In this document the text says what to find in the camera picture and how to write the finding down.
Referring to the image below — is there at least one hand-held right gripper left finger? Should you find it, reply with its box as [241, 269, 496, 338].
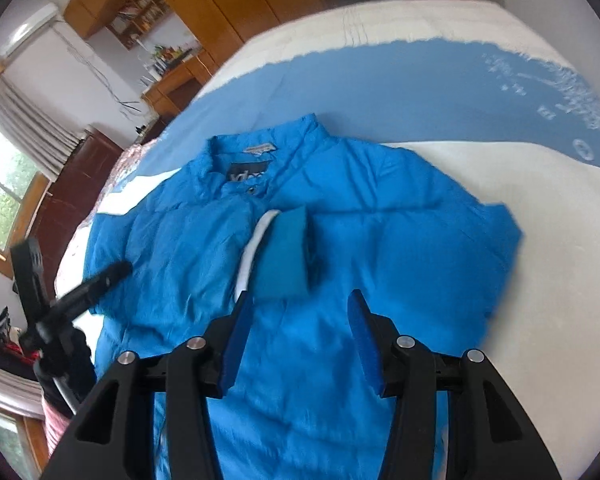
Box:
[40, 290, 258, 480]

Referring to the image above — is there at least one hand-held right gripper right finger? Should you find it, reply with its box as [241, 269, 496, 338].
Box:
[346, 290, 563, 480]

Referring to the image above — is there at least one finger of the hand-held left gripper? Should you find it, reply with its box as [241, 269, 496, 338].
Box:
[82, 260, 132, 306]

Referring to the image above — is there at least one blue puffer jacket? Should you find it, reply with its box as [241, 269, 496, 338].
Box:
[82, 114, 526, 480]

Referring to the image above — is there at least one dark wooden cabinet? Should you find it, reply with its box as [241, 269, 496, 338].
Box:
[40, 127, 126, 283]

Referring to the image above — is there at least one pink floral bedsheet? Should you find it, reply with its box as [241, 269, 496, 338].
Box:
[87, 139, 153, 231]

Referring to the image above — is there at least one wood-framed window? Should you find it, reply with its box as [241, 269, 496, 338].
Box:
[0, 115, 49, 262]

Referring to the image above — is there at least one grey curtain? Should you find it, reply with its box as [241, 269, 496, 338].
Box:
[0, 77, 88, 182]

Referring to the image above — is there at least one wooden desk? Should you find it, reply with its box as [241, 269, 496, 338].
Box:
[141, 54, 217, 117]

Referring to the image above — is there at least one white and blue bed blanket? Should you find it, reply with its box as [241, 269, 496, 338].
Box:
[55, 0, 600, 480]

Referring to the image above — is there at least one white air conditioner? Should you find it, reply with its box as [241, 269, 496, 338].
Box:
[0, 2, 63, 58]

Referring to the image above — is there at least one wooden bookshelf with books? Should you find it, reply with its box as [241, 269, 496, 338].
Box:
[107, 0, 173, 51]

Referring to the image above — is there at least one wall cable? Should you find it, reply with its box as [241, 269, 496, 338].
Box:
[64, 44, 142, 112]

